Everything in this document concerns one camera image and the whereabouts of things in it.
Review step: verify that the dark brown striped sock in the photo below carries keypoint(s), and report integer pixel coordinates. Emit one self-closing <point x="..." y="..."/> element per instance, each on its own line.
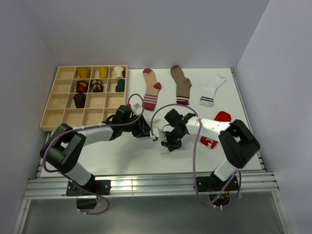
<point x="79" y="99"/>

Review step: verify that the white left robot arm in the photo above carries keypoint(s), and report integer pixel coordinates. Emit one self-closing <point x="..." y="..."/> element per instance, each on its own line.
<point x="63" y="148"/>

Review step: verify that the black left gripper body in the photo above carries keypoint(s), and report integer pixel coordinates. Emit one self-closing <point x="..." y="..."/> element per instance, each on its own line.
<point x="137" y="127"/>

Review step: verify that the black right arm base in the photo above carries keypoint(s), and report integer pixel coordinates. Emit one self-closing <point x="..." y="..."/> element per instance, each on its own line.
<point x="214" y="184"/>

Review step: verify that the aluminium frame rail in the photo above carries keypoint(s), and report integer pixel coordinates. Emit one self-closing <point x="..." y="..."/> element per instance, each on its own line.
<point x="145" y="185"/>

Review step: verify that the wooden compartment tray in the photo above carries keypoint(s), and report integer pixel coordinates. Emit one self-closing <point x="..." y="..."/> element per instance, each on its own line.
<point x="60" y="107"/>

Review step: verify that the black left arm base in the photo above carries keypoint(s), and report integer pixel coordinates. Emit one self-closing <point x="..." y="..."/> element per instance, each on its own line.
<point x="98" y="187"/>

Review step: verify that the tan brown sock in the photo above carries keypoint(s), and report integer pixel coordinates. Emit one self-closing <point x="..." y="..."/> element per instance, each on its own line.
<point x="183" y="85"/>

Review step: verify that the argyle red rolled sock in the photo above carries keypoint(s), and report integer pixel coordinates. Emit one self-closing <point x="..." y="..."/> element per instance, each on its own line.
<point x="81" y="86"/>

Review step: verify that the beige maroon striped sock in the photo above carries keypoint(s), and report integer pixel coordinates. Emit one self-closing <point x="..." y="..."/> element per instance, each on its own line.
<point x="152" y="89"/>

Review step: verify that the teal rolled sock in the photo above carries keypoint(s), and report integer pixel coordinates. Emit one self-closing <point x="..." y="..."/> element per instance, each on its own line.
<point x="120" y="87"/>

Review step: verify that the cream rolled sock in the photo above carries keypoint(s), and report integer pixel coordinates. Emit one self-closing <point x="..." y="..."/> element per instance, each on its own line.
<point x="119" y="72"/>

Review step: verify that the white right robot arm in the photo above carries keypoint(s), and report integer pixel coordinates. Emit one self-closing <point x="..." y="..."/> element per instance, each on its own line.
<point x="237" y="141"/>

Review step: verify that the argyle brown rolled sock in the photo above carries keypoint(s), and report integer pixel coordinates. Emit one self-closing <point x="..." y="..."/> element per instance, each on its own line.
<point x="96" y="86"/>

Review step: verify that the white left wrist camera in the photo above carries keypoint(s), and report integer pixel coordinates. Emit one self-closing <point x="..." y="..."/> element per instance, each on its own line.
<point x="136" y="108"/>

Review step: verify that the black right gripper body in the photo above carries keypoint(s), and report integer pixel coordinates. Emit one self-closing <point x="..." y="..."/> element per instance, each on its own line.
<point x="173" y="138"/>

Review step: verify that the plain white sock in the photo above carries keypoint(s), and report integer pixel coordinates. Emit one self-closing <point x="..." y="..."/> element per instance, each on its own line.
<point x="164" y="126"/>

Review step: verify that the orange rolled sock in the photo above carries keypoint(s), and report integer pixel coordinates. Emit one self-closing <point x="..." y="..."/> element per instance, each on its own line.
<point x="84" y="73"/>

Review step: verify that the red patterned sock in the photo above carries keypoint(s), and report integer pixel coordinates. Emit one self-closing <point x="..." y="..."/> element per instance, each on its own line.
<point x="222" y="117"/>

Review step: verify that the yellow rolled sock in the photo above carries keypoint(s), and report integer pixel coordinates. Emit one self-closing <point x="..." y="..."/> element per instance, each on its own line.
<point x="103" y="72"/>

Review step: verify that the white black-striped sock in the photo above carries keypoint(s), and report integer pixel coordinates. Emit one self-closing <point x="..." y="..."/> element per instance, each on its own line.
<point x="209" y="90"/>

